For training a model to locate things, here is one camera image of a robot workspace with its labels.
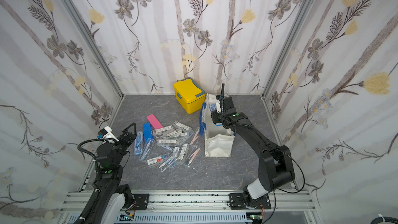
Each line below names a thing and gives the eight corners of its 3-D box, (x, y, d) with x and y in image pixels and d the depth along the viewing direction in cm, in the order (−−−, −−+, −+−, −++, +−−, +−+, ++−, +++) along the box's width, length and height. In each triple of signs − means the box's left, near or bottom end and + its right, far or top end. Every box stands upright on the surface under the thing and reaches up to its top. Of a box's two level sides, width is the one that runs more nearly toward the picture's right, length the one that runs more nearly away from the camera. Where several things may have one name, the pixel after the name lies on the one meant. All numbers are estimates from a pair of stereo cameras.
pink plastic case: (156, 131, 102) (155, 129, 101) (146, 118, 109) (146, 117, 107) (163, 127, 104) (162, 125, 103) (153, 115, 111) (152, 113, 109)
